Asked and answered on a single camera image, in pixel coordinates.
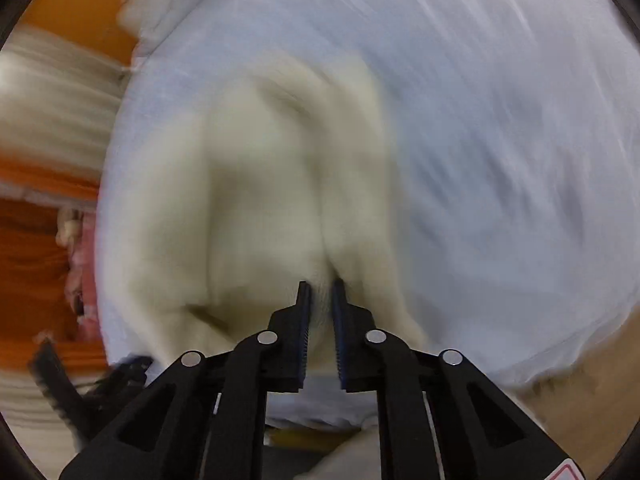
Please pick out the beige crumpled cloth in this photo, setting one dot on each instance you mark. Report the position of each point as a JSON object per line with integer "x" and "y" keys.
{"x": 67, "y": 230}

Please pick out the cream knitted cardigan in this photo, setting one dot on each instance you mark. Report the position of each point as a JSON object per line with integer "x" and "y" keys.
{"x": 260, "y": 185}

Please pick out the bed with butterfly sheet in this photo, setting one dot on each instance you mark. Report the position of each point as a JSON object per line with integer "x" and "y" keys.
{"x": 500, "y": 160}

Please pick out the pink patterned blanket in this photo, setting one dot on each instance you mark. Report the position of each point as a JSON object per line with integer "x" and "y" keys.
{"x": 87, "y": 280}

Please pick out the cream curtain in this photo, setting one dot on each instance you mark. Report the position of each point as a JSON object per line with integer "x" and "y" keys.
{"x": 50, "y": 105}

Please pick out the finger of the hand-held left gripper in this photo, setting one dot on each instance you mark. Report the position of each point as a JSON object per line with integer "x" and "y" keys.
{"x": 125, "y": 375}
{"x": 52, "y": 385}

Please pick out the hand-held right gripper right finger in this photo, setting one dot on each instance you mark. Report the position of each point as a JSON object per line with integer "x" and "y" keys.
{"x": 340, "y": 332}

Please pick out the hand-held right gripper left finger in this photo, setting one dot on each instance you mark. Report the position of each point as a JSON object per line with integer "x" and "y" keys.
{"x": 303, "y": 332}

